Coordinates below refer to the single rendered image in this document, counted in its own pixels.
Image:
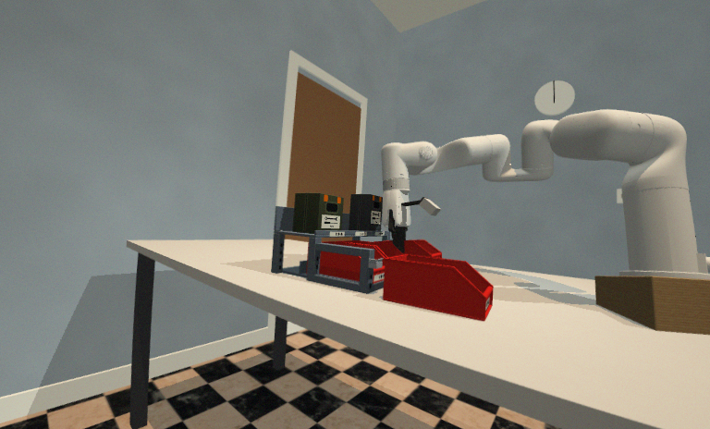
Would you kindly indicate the grey metal shelf rack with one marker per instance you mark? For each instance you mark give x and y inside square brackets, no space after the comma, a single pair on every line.
[284,224]

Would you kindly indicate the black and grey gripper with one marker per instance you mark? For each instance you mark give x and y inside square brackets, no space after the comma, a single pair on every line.
[393,212]

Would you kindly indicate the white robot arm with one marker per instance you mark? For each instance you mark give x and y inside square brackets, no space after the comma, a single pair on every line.
[657,208]

